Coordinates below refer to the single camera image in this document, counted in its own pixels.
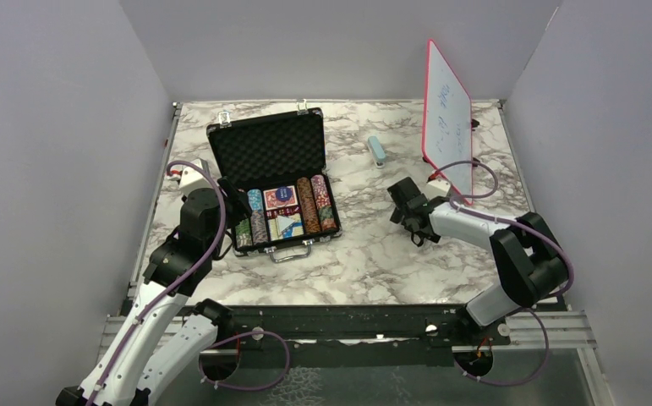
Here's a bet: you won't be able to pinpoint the blue boxed card deck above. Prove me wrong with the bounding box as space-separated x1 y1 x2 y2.
267 214 304 242

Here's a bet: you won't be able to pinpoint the green chip row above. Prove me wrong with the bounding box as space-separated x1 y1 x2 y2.
235 219 254 250

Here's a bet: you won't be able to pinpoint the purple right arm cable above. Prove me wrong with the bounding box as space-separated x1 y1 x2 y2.
426 161 576 387

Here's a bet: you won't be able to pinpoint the light blue eraser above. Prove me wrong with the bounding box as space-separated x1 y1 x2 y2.
367 135 386 168

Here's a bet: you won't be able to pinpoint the pink framed whiteboard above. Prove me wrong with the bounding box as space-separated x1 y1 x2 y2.
421 39 474 196

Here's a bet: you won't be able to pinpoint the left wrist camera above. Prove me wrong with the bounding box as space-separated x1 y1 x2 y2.
167 165 211 196

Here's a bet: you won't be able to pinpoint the purple red chip row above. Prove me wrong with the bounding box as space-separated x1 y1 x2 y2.
310 174 337 231

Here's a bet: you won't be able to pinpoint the aluminium rail frame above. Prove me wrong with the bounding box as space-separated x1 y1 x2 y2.
84 302 597 405

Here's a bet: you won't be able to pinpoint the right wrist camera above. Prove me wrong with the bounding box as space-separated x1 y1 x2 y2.
424 178 452 200

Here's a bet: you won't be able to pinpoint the red playing card deck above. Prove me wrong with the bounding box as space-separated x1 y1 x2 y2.
263 185 298 211

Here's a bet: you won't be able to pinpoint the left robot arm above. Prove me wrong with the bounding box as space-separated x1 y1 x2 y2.
55 178 252 405

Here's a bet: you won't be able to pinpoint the black poker case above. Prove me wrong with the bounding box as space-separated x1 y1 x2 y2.
206 101 342 262

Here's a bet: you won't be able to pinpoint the red dice in case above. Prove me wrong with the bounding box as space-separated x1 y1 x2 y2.
266 206 301 218

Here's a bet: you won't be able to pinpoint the blue small blind button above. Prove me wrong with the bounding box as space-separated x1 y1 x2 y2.
275 186 296 204

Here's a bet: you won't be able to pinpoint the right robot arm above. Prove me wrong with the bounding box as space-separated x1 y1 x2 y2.
387 178 573 344

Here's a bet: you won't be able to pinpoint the orange chip row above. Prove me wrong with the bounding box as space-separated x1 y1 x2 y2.
296 177 321 234

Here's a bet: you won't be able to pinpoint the clear triangle card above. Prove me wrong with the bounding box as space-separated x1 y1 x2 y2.
276 216 296 236

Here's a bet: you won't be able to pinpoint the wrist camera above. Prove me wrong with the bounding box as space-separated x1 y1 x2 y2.
424 178 452 200
167 165 211 196

